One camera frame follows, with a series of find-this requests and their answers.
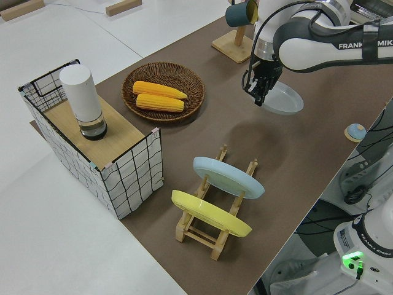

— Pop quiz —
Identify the wooden block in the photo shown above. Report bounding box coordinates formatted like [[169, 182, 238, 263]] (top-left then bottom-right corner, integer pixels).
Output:
[[0, 0, 46, 22], [105, 0, 143, 17]]

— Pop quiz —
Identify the dark teal mug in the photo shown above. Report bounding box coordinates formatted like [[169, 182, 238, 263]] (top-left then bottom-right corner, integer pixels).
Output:
[[225, 0, 260, 28]]

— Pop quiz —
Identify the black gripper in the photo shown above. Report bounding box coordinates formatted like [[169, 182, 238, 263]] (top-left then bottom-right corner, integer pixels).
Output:
[[249, 57, 283, 108]]

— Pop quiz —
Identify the light blue plate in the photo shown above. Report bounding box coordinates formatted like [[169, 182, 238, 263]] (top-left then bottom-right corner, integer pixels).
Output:
[[192, 156, 266, 201]]

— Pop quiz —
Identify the wooden mug stand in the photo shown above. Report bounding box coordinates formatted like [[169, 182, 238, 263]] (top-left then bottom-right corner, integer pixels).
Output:
[[211, 0, 257, 65]]

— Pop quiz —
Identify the wooden board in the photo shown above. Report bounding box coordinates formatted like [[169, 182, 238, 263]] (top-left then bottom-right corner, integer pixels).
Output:
[[44, 97, 146, 164]]

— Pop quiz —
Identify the wire basket with grid fabric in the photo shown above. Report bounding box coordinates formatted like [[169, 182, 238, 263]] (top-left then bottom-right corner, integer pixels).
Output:
[[17, 58, 164, 221]]

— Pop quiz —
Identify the brown table mat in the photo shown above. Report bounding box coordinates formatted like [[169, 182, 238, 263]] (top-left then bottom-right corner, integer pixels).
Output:
[[29, 0, 393, 295]]

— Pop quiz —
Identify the brown wicker basket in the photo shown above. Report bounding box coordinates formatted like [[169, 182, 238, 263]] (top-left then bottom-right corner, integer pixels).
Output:
[[122, 62, 206, 124]]

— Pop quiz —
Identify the gray plate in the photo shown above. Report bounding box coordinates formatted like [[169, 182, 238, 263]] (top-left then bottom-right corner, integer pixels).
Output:
[[262, 81, 305, 117]]

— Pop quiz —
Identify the blue dome bell wooden base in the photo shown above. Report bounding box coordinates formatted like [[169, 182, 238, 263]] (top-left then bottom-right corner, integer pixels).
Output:
[[344, 123, 367, 143]]

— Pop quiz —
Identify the yellow corn cob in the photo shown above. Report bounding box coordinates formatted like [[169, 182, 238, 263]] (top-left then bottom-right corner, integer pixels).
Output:
[[135, 93, 185, 113], [132, 81, 189, 100]]

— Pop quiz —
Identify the white cylindrical bottle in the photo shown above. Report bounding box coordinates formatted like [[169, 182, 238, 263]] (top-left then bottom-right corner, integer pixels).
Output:
[[59, 65, 109, 141]]

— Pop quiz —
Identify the wooden plate rack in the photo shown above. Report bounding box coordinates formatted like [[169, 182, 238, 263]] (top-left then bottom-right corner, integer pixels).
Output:
[[174, 143, 259, 262]]

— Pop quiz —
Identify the yellow plate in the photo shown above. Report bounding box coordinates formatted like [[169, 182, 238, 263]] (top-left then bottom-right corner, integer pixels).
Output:
[[171, 189, 254, 238]]

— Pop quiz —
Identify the white toaster oven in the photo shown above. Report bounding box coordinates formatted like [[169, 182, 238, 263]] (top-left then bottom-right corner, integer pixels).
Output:
[[349, 0, 393, 25]]

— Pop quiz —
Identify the coiled black cable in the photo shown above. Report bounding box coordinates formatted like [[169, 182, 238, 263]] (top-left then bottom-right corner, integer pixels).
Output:
[[343, 184, 368, 205]]

